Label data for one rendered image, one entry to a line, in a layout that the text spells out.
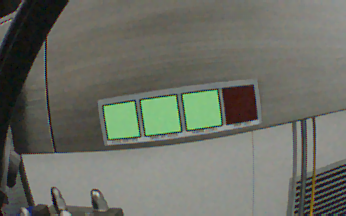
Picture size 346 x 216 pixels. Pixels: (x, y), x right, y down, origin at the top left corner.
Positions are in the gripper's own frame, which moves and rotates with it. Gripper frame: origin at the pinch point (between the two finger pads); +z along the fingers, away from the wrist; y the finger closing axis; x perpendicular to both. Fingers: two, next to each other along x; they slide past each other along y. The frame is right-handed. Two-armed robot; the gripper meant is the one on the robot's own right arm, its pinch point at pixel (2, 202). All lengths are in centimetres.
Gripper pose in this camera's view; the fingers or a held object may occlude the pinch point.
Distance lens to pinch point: 135.1
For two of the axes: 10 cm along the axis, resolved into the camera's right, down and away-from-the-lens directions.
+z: 1.5, 4.2, 8.9
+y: 9.9, -1.2, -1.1
